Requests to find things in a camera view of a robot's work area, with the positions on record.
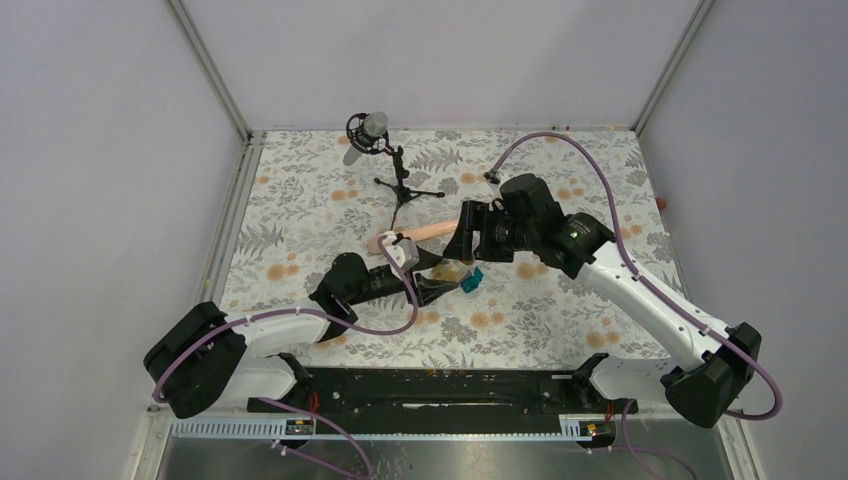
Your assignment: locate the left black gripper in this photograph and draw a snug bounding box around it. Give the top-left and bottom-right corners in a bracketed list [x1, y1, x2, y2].
[347, 246, 458, 306]

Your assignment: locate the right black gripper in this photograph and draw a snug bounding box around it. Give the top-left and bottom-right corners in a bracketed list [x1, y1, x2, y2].
[441, 199, 537, 264]

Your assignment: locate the teal pill box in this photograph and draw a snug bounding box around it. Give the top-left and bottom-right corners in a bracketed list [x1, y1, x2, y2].
[459, 267, 484, 294]

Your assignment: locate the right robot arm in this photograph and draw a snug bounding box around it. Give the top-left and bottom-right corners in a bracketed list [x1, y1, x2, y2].
[443, 174, 762, 428]

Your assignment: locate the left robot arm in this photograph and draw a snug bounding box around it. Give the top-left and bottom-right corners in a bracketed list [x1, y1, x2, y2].
[143, 252, 459, 419]

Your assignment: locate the pink tube container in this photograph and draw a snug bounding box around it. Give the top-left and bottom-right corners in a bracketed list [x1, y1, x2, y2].
[366, 220, 458, 254]

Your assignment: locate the black microphone tripod stand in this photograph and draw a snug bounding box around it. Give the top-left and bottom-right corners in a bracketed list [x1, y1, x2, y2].
[373, 145, 446, 230]

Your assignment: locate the silver microphone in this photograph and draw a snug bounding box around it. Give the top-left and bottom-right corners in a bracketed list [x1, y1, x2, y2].
[342, 111, 388, 167]

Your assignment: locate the floral table mat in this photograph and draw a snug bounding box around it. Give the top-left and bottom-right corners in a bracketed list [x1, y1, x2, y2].
[219, 131, 680, 370]

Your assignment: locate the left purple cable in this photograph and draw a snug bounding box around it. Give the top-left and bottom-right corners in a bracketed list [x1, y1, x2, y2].
[150, 233, 421, 405]

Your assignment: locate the purple cable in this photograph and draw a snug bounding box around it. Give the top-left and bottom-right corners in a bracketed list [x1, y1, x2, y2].
[484, 132, 784, 421]
[150, 233, 421, 405]

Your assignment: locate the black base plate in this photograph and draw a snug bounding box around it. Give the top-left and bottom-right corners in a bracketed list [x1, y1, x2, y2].
[280, 356, 638, 436]

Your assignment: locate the white slotted cable duct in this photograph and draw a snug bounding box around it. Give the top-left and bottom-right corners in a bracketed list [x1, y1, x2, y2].
[170, 413, 598, 444]

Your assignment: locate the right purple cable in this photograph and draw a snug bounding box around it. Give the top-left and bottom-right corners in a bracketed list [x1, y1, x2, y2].
[484, 132, 784, 421]

